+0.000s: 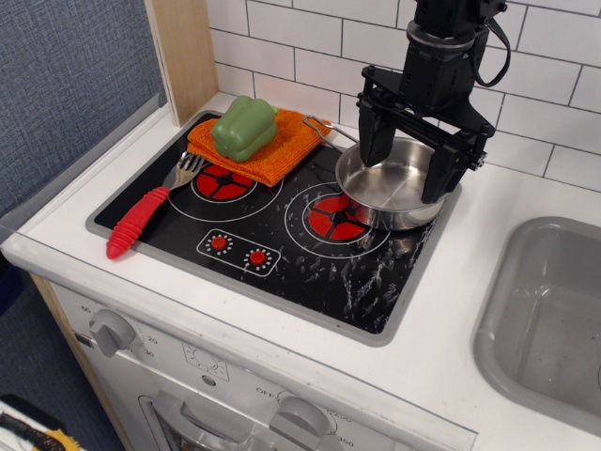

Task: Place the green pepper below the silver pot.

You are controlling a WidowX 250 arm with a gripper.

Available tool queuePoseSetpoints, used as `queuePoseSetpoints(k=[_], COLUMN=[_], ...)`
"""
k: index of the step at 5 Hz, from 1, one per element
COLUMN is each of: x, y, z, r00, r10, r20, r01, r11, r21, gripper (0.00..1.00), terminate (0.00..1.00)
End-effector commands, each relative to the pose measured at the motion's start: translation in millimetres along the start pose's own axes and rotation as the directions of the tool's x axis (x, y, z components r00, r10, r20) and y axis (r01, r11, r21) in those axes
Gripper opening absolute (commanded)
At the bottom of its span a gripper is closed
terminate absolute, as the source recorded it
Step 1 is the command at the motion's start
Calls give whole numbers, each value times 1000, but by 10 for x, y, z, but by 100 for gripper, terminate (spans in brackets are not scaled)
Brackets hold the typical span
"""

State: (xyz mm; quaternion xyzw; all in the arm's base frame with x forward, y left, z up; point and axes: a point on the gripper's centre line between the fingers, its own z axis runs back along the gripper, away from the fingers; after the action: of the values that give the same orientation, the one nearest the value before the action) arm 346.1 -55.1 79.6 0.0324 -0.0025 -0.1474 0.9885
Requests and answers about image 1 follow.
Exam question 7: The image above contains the fork with red handle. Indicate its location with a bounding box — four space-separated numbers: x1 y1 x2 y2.
106 151 205 259

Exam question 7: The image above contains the grey oven knob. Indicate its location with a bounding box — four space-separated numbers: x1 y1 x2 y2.
269 397 330 450
89 309 136 357

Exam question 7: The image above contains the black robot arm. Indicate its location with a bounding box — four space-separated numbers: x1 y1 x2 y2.
358 1 509 204

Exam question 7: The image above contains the grey right oven knob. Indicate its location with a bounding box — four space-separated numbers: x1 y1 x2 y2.
269 397 330 450

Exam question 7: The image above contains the black toy stovetop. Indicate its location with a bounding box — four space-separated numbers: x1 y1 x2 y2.
85 110 463 349

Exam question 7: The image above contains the light wooden side panel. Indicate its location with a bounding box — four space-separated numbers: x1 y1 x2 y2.
144 0 219 127

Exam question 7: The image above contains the grey left oven knob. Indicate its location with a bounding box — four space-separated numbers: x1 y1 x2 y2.
89 309 136 357

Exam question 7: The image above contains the yellow object at corner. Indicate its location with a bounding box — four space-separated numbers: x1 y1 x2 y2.
34 429 81 451

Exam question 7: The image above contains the orange folded cloth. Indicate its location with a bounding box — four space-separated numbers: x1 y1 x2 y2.
187 110 322 187

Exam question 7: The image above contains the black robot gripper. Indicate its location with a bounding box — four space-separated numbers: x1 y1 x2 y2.
357 39 497 205

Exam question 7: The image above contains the green toy bell pepper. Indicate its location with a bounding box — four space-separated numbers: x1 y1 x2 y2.
211 96 279 163

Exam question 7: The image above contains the steel pot with handle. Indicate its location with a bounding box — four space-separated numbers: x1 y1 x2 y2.
302 116 459 232

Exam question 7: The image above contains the grey oven door handle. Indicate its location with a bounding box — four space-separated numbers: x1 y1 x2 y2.
151 391 264 450

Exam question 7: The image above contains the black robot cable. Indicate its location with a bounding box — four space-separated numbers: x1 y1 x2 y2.
471 16 512 88

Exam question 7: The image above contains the grey sink basin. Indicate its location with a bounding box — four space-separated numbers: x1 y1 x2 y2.
474 217 600 435

